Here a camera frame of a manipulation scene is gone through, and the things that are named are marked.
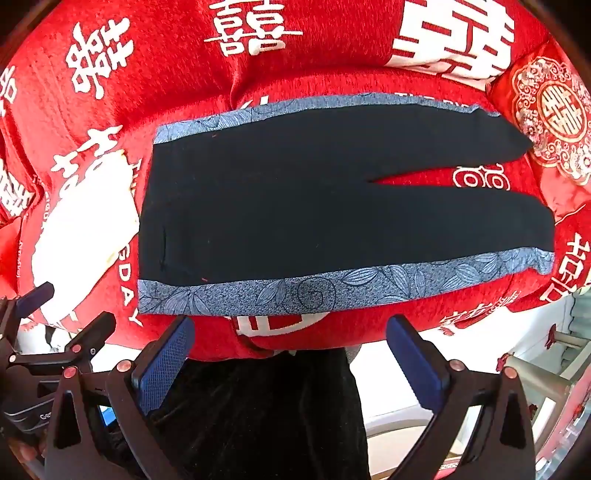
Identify black shorts with grey waistband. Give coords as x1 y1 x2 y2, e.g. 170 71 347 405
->
137 92 556 317

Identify person's left hand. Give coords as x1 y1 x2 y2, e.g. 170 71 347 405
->
0 438 45 476

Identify person's black clothing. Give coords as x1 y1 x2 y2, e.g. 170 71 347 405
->
106 346 370 480

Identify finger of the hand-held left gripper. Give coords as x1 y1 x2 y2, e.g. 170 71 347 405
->
0 281 56 344
7 311 117 370

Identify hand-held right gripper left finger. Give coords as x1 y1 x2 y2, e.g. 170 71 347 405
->
44 316 195 480

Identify red printed blanket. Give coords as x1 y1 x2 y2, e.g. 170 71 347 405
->
0 0 591 361

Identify white sheet with red flowers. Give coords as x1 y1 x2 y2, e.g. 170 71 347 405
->
355 295 591 444

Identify red embroidered cushion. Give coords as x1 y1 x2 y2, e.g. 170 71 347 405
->
489 39 591 185

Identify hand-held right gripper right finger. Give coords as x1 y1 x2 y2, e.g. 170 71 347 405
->
387 315 536 480

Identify grey metal frame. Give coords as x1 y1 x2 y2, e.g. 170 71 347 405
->
517 323 585 418

